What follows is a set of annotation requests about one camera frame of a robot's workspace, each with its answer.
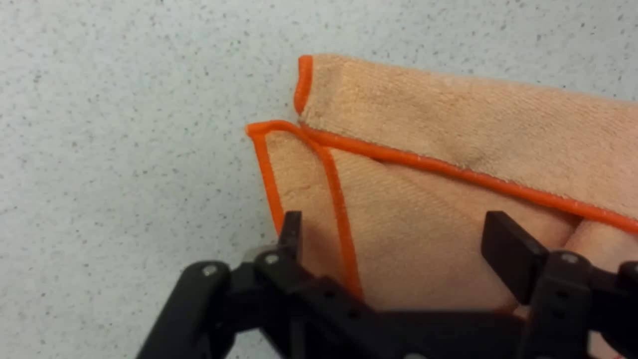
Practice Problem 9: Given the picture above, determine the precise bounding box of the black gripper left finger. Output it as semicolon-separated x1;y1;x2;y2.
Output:
136;209;401;359

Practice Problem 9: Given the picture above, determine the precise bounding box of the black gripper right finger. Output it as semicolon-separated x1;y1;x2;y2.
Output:
481;209;638;359

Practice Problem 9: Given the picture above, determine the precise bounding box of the orange microfiber cloth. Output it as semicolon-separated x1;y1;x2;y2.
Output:
246;52;638;359

